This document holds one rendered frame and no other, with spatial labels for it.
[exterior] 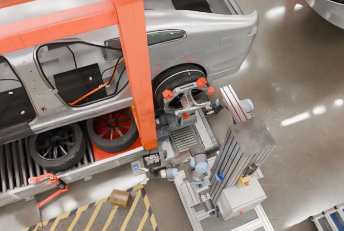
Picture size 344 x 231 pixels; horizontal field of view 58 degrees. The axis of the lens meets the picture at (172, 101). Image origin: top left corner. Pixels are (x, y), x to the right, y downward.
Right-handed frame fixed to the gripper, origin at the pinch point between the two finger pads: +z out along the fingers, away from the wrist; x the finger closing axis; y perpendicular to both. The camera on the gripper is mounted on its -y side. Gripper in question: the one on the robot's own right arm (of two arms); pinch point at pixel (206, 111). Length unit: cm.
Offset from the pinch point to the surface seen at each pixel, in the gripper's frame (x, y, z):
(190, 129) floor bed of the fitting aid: -18, -77, 9
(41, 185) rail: 2, -47, 208
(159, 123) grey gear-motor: -23, -40, 51
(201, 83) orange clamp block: -20.4, 31.1, 0.3
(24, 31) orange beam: 7, 190, 133
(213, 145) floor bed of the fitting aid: 17, -75, -12
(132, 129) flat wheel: -23, -32, 87
